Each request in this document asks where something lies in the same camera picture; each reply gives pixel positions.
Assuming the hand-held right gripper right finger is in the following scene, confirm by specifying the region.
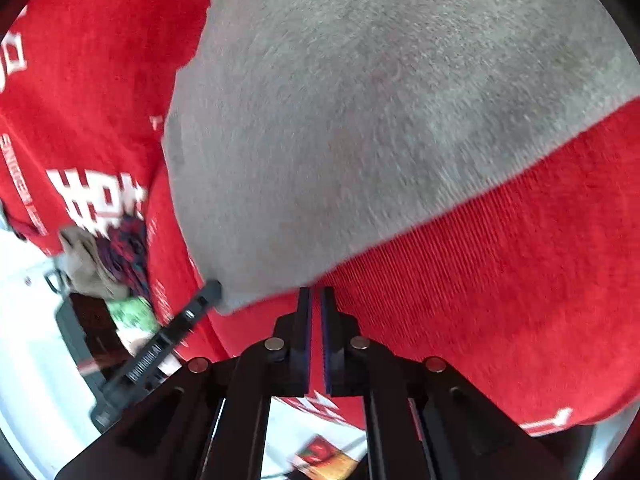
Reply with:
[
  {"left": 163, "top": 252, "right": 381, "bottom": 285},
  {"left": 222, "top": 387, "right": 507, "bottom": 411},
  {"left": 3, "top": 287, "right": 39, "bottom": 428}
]
[{"left": 320, "top": 286, "right": 567, "bottom": 480}]

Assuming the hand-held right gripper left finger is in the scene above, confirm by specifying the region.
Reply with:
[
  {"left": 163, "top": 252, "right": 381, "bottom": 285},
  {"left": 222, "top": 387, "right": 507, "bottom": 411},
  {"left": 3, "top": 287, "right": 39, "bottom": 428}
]
[{"left": 55, "top": 286, "right": 313, "bottom": 480}]

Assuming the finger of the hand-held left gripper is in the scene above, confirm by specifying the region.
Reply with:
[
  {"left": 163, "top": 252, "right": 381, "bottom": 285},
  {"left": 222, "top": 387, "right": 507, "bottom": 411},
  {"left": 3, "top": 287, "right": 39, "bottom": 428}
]
[{"left": 150, "top": 279, "right": 224, "bottom": 356}]

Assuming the grey sweater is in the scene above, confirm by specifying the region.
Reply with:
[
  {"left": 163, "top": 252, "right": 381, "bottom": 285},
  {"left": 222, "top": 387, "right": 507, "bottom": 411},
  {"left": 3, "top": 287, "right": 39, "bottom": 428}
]
[{"left": 162, "top": 0, "right": 632, "bottom": 317}]

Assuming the green patterned cloth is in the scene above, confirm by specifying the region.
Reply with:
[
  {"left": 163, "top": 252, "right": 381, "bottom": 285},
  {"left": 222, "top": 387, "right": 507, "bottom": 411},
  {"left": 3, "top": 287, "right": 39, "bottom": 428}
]
[{"left": 107, "top": 297, "right": 162, "bottom": 335}]

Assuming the black box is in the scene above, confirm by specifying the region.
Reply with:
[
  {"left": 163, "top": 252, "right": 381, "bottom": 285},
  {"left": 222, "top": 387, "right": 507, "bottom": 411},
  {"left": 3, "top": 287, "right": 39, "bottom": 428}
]
[{"left": 54, "top": 291, "right": 132, "bottom": 403}]

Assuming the colourful printed book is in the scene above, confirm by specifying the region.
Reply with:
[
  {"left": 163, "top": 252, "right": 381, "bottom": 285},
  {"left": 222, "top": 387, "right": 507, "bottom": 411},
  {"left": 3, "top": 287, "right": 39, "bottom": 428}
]
[{"left": 291, "top": 434, "right": 362, "bottom": 480}]

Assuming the beige cloth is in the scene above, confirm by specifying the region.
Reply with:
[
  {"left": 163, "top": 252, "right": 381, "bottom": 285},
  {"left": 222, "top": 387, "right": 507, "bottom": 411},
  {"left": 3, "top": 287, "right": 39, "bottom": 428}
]
[{"left": 59, "top": 226, "right": 132, "bottom": 300}]

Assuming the red printed blanket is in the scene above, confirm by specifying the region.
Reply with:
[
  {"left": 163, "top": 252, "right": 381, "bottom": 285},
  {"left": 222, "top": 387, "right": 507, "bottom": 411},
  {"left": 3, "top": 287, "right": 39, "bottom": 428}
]
[{"left": 0, "top": 0, "right": 640, "bottom": 436}]

